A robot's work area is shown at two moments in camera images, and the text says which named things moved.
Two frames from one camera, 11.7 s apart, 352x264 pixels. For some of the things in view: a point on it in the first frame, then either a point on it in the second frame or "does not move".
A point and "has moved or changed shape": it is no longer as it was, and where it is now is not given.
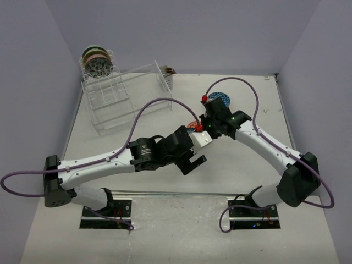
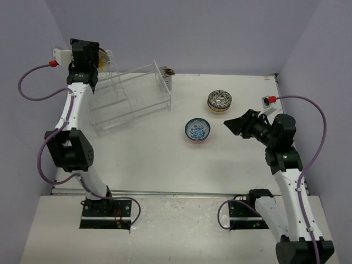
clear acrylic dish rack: x=115 y=100 does not move
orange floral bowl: x=192 y=125 has moved or changed shape
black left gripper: x=186 y=165 to x=94 y=48
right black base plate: x=243 y=218 does not move
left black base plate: x=120 y=209 does not move
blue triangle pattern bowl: x=225 y=97 has moved or changed shape
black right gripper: x=205 y=117 to x=245 y=124
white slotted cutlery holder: x=167 y=78 does not move
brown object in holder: x=170 y=70 does not move
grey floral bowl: x=98 y=67 to x=220 y=98
